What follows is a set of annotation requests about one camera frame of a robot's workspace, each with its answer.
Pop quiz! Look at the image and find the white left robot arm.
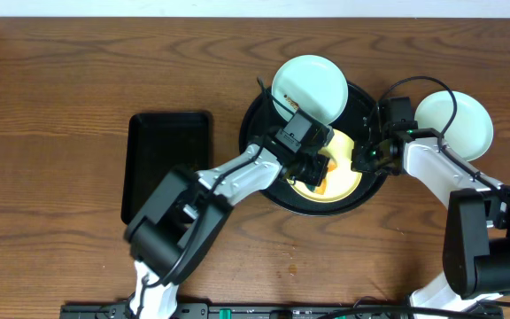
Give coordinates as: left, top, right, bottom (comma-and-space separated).
124, 127, 334, 318

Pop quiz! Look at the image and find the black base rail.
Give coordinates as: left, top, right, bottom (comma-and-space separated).
59, 301, 504, 319

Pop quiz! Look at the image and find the green yellow sponge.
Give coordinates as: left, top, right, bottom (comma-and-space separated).
312, 159, 337, 195

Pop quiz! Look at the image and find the yellow plate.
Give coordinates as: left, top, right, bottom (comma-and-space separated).
291, 129, 362, 203

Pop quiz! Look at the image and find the light green plate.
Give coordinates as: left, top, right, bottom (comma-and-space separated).
414, 90, 494, 161
271, 55, 349, 124

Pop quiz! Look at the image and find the rectangular black tray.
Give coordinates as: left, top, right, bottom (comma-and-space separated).
120, 111, 213, 224

